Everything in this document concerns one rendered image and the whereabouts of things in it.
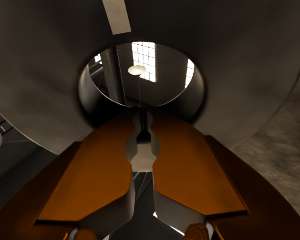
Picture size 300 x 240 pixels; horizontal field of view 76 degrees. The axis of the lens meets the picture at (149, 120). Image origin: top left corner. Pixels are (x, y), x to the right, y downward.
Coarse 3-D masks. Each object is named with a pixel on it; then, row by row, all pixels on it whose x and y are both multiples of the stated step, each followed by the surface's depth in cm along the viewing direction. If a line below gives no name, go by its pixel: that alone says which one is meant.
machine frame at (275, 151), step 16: (288, 112) 37; (272, 128) 41; (288, 128) 39; (240, 144) 49; (256, 144) 46; (272, 144) 43; (288, 144) 41; (256, 160) 49; (272, 160) 46; (288, 160) 44; (272, 176) 49; (288, 176) 47; (288, 192) 50
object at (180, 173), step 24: (168, 120) 10; (168, 144) 8; (192, 144) 8; (168, 168) 7; (192, 168) 7; (216, 168) 7; (168, 192) 6; (192, 192) 6; (216, 192) 6; (168, 216) 7; (192, 216) 6; (216, 216) 6
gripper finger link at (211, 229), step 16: (208, 144) 8; (224, 160) 8; (240, 160) 7; (240, 176) 7; (256, 176) 7; (240, 192) 6; (256, 192) 6; (272, 192) 6; (256, 208) 6; (272, 208) 6; (288, 208) 6; (208, 224) 6; (224, 224) 5; (240, 224) 5; (256, 224) 5; (272, 224) 5; (288, 224) 5
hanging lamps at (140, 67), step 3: (132, 66) 667; (135, 66) 670; (138, 66) 670; (141, 66) 668; (144, 66) 663; (129, 69) 657; (132, 69) 665; (135, 69) 670; (138, 69) 670; (141, 69) 667; (144, 69) 659; (129, 72) 640; (132, 72) 660; (135, 72) 669; (138, 72) 654; (141, 72) 664; (135, 75) 639; (138, 75) 641; (138, 84) 692
